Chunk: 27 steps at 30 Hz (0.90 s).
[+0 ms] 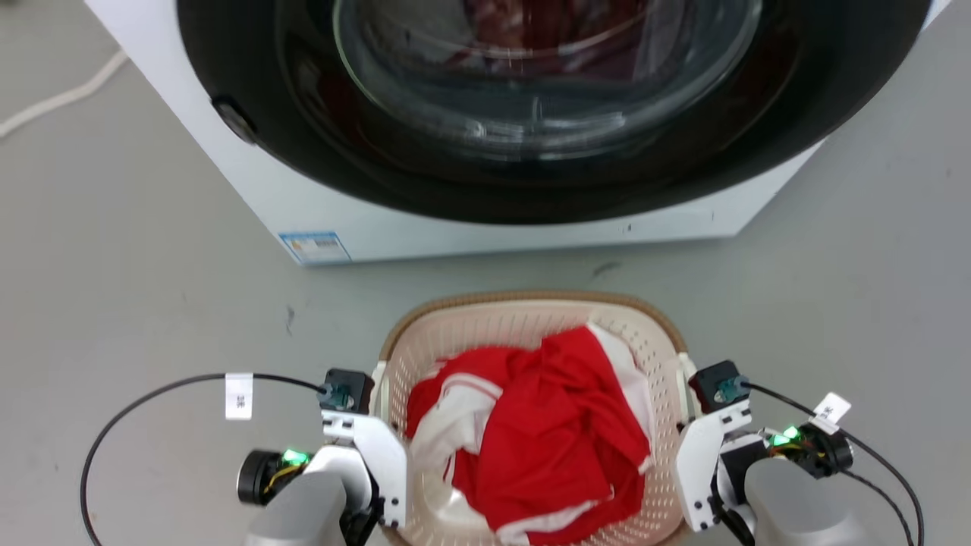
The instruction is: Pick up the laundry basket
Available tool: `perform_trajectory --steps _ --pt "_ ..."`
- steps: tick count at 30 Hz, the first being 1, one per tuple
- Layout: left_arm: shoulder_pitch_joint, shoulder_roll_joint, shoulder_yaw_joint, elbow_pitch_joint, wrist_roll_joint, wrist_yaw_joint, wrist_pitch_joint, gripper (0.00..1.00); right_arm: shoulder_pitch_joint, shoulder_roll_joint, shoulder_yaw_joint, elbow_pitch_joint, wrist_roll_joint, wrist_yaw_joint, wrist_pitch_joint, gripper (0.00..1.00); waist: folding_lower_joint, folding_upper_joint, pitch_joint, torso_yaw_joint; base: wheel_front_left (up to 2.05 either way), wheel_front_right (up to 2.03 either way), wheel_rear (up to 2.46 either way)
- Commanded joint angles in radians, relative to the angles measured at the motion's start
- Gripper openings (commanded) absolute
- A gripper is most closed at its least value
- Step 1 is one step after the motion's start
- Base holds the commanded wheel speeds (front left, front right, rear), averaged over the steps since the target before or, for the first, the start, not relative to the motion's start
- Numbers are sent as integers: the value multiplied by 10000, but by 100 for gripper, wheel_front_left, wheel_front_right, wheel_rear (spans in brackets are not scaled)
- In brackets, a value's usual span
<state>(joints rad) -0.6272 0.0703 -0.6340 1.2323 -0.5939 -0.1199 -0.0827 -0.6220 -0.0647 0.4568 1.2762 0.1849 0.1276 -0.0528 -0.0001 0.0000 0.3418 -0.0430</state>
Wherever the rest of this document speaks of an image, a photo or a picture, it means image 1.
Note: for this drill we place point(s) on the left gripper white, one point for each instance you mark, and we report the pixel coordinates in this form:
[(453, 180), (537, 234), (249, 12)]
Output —
[(383, 455)]

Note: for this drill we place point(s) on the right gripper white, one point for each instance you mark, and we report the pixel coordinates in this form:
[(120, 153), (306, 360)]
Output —
[(694, 470)]

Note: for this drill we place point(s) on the beige plastic laundry basket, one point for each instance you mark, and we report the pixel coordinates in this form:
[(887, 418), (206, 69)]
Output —
[(485, 318)]

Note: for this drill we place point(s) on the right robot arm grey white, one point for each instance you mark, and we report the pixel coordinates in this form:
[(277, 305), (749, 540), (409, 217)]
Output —
[(789, 508)]

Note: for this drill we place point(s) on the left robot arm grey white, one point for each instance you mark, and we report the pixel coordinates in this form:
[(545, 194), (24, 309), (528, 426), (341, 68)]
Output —
[(303, 516)]

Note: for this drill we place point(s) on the red and white garment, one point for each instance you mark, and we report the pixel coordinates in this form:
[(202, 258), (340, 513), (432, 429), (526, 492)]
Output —
[(554, 425)]

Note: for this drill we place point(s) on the blue white energy label sticker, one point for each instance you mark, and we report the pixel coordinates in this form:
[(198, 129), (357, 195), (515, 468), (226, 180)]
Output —
[(315, 247)]

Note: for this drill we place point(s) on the white front-load washing machine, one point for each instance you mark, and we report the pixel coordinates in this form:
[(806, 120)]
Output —
[(250, 189)]

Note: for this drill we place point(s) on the clear glass door window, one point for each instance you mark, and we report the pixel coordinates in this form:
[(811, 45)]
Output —
[(546, 106)]

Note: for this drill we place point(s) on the black round washer door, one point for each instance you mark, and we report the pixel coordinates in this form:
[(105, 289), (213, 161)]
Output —
[(250, 45)]

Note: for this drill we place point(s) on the dark red clothes inside drum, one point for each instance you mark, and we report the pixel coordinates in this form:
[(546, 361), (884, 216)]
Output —
[(531, 30)]

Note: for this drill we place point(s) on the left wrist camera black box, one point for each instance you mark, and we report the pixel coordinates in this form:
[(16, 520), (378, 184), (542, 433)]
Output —
[(349, 388)]

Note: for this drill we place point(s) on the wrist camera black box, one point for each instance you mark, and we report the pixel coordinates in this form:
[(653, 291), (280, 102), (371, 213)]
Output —
[(349, 388), (717, 385)]

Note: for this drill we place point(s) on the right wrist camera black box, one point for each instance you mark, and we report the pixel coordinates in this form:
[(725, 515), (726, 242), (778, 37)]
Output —
[(717, 385)]

